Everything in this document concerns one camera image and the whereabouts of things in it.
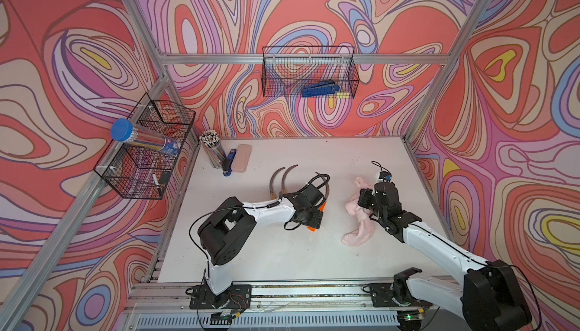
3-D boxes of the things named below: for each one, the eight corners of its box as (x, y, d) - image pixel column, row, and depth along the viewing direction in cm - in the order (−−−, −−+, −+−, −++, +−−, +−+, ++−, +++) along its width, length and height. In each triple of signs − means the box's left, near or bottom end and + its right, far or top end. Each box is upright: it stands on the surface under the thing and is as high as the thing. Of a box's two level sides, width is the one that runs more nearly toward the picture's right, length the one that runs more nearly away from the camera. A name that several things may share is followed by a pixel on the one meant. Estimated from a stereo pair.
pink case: (232, 172, 108) (231, 168, 106) (238, 148, 119) (236, 143, 116) (247, 172, 108) (246, 168, 106) (251, 148, 119) (250, 143, 116)
